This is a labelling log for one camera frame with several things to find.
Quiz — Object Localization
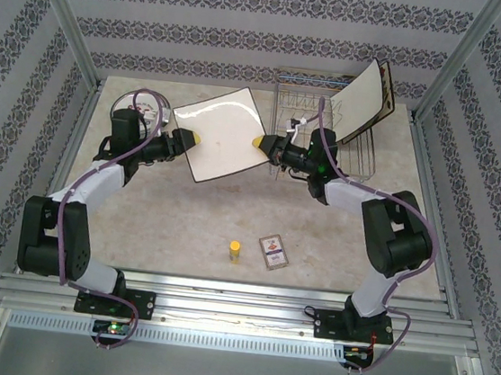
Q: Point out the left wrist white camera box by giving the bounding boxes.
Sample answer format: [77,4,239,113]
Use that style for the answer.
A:
[138,103,162,122]

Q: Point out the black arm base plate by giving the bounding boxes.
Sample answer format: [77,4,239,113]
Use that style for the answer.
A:
[73,282,158,322]
[310,307,398,349]

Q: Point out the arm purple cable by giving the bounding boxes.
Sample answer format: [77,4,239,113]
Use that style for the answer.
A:
[275,94,453,375]
[45,80,174,353]

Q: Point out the square plate fruit print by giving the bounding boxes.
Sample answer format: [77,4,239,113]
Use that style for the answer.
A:
[340,56,400,150]

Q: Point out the playing card box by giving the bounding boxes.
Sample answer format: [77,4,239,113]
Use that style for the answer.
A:
[255,232,293,274]

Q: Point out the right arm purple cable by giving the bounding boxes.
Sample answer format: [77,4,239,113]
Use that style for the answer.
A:
[275,94,453,375]

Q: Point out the small yellow bottle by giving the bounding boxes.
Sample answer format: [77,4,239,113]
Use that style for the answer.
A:
[227,238,244,266]

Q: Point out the aluminium side rail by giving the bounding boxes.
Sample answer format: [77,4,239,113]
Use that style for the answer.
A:
[13,75,105,281]
[388,114,485,319]

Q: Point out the aluminium frame post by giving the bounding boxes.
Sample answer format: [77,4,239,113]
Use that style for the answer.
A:
[409,0,501,133]
[11,0,114,90]

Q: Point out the slotted cable duct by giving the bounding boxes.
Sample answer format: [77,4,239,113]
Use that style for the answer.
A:
[5,308,346,365]

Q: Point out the round green-rimmed plate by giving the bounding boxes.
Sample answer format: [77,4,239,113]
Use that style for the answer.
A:
[110,85,175,139]

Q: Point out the aluminium mounting rail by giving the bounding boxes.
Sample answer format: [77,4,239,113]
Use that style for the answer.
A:
[0,251,487,359]

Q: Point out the chrome wire dish rack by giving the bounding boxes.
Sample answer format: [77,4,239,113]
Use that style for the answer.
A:
[263,66,387,189]

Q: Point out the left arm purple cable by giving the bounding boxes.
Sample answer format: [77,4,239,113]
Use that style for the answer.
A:
[45,80,174,353]

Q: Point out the small controller board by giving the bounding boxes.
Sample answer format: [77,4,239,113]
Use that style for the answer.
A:
[92,319,132,338]
[342,346,374,364]

